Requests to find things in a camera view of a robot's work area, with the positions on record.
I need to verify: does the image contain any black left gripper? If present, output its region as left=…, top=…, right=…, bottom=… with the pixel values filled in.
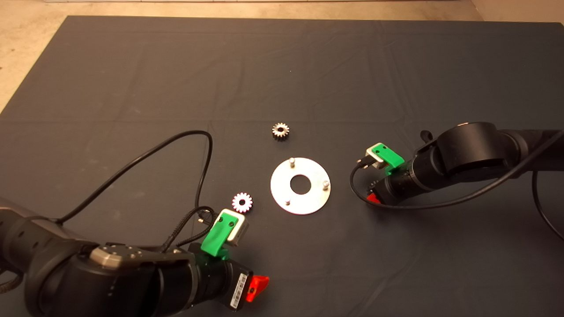
left=189, top=245, right=270, bottom=312

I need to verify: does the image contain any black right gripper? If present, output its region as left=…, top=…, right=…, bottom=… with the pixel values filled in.
left=368, top=170, right=423, bottom=206

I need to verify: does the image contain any round metal carrier plate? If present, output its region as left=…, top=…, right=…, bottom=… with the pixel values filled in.
left=270, top=157, right=331, bottom=215

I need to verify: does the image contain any dark grey table cloth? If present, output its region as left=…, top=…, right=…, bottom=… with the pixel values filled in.
left=0, top=16, right=564, bottom=317

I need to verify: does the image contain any black right camera cable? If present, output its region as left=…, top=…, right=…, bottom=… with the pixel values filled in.
left=350, top=130, right=564, bottom=240

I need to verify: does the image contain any black camera cable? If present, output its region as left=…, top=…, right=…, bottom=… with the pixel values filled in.
left=350, top=130, right=564, bottom=240
left=53, top=130, right=214, bottom=223

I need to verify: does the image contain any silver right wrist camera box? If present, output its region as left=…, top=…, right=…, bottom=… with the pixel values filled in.
left=366, top=143, right=390, bottom=170

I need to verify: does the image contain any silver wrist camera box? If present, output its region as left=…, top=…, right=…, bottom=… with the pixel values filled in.
left=366, top=143, right=390, bottom=170
left=219, top=209, right=249, bottom=247

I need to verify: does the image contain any green right camera mount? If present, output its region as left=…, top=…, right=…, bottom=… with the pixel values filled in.
left=371, top=143, right=405, bottom=175

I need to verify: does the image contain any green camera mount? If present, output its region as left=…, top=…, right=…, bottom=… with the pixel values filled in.
left=371, top=143, right=405, bottom=175
left=200, top=211, right=236, bottom=258

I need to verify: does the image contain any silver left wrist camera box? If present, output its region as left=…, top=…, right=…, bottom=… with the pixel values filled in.
left=219, top=209, right=249, bottom=247

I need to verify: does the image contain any green left camera mount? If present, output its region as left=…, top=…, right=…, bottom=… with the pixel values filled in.
left=200, top=211, right=236, bottom=258

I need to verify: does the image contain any braided left gripper cable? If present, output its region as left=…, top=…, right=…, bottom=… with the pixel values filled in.
left=161, top=206, right=219, bottom=252

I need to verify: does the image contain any black left camera cable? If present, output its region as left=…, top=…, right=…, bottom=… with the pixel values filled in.
left=53, top=130, right=214, bottom=223

